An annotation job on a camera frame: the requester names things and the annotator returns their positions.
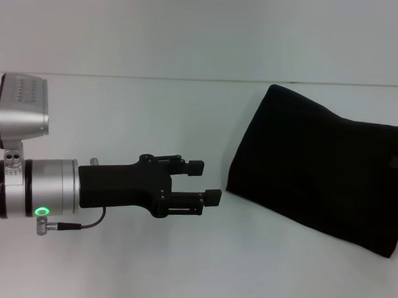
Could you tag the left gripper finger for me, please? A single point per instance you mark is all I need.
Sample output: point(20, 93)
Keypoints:
point(195, 168)
point(211, 197)

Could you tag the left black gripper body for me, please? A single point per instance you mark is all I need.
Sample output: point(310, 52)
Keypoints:
point(124, 185)

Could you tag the black shirt with FREE print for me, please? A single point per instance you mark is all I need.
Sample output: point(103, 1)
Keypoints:
point(316, 177)

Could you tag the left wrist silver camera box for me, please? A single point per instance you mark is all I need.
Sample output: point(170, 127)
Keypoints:
point(20, 115)

